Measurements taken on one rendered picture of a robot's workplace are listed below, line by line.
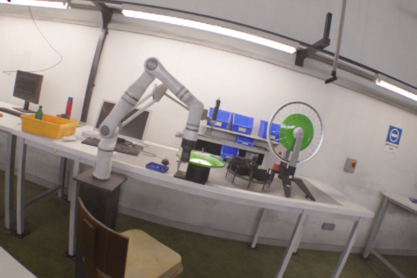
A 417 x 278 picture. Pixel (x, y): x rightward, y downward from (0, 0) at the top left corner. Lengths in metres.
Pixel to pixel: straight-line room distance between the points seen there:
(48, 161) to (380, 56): 4.25
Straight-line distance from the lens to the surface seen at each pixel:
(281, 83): 2.42
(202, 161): 1.29
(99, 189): 1.29
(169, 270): 1.13
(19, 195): 2.15
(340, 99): 2.73
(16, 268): 0.53
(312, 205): 1.62
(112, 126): 1.22
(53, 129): 1.79
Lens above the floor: 1.36
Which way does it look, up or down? 4 degrees down
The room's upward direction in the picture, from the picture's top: 14 degrees clockwise
